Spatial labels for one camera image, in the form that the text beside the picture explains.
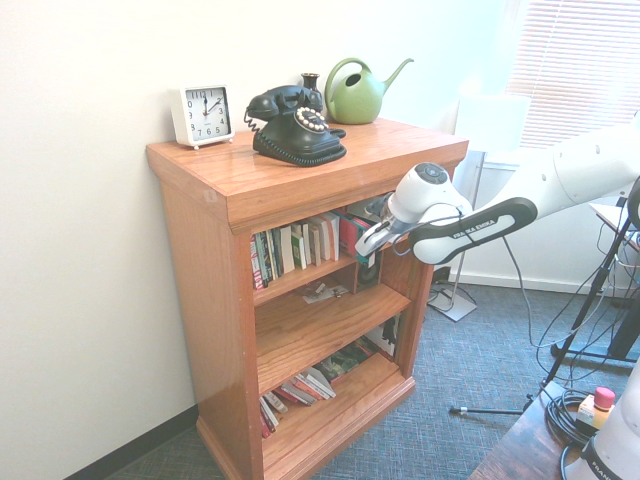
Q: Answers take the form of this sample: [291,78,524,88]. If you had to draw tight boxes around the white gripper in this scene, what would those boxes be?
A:
[353,214,410,266]

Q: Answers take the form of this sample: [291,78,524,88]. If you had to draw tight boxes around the teal and red paperback book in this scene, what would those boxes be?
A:
[338,209,377,257]

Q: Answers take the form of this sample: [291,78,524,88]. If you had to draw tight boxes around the small wooden speaker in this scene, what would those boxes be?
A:
[356,257,384,293]

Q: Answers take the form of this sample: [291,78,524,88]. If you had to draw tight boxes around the thick orange cover book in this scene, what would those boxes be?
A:
[319,209,343,262]

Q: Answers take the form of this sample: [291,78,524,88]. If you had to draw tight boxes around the large green white book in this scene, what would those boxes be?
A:
[345,199,381,224]

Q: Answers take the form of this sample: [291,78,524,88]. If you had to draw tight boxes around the tan paperback book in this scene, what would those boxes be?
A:
[301,223,316,269]
[309,219,326,266]

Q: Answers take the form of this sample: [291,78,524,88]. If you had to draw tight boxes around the bright green spine book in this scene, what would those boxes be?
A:
[291,232,308,270]

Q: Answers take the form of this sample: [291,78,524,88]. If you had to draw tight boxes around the book with black animal cover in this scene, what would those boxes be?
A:
[367,314,403,361]

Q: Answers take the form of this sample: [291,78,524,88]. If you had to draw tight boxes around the white pages book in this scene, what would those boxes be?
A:
[277,224,297,275]

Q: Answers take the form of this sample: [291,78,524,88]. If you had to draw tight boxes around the dark green spine book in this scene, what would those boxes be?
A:
[267,228,282,281]
[255,232,274,287]

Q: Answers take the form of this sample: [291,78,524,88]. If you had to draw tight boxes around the green cover flat book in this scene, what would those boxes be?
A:
[312,339,379,384]

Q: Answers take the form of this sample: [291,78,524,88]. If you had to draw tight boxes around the oak wooden bookshelf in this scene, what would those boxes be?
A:
[145,117,470,480]

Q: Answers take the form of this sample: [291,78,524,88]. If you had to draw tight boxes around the red white spine book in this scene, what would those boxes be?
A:
[249,235,265,291]

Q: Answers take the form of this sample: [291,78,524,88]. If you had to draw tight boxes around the white red paperback book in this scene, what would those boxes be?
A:
[294,367,337,401]
[272,379,321,407]

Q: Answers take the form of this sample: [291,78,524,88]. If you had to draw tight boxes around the black vintage rotary telephone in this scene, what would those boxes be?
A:
[243,84,348,168]

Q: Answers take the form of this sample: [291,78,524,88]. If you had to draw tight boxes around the green plastic watering can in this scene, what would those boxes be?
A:
[323,57,415,125]

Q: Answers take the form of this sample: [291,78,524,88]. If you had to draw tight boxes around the white red small book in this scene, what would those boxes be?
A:
[262,391,290,415]

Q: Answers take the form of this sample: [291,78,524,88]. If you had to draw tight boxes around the dark ceramic vase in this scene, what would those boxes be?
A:
[299,72,324,109]

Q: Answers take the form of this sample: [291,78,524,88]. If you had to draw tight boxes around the red spine small book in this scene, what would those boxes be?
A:
[258,399,279,440]

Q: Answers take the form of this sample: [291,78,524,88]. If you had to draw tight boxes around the white square alarm clock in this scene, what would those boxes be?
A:
[167,83,236,151]

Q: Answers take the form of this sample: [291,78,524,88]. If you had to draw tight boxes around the tan flat board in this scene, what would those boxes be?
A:
[588,197,632,227]

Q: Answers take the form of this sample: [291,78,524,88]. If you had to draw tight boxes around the black metal stand leg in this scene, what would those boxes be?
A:
[549,299,640,362]

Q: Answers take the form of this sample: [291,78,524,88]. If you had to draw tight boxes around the red yellow emergency stop button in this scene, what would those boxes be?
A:
[577,387,617,431]

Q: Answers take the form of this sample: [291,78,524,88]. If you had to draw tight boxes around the white window blinds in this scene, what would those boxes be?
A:
[504,0,640,151]

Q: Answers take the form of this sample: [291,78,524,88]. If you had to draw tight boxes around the black camera tripod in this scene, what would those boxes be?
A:
[449,219,634,417]

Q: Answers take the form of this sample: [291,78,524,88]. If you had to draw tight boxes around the black coiled cable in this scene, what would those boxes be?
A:
[544,389,601,446]

